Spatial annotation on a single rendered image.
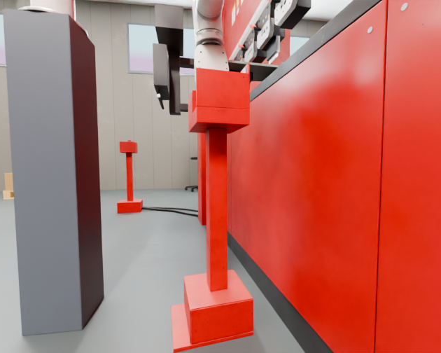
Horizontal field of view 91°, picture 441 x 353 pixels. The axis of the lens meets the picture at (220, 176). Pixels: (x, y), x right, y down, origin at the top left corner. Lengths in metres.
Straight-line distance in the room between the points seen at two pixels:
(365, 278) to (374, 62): 0.41
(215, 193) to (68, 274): 0.54
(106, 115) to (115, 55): 1.28
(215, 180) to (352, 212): 0.39
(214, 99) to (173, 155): 4.38
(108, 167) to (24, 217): 4.43
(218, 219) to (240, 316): 0.31
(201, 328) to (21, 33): 1.02
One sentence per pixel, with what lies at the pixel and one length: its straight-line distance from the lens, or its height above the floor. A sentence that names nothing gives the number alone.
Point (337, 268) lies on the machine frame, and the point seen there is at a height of 0.31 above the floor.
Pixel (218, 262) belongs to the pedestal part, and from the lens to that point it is 0.77.
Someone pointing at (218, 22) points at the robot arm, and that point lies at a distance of 0.76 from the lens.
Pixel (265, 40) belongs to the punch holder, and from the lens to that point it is 1.30.
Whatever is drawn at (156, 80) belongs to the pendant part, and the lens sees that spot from 2.15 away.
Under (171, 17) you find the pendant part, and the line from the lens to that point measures 2.41.
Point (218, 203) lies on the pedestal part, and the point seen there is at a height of 0.42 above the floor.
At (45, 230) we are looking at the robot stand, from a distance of 0.89.
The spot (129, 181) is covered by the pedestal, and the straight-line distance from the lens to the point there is 2.70.
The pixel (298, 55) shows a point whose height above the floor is 0.85.
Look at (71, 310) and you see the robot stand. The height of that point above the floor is 0.07.
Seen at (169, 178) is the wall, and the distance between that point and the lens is 5.01.
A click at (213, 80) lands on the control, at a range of 0.67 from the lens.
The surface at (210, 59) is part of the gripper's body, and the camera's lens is 0.71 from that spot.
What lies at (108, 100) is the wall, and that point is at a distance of 5.45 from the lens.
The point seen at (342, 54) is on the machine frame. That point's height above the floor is 0.78.
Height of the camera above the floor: 0.54
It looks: 3 degrees down
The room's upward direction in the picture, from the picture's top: straight up
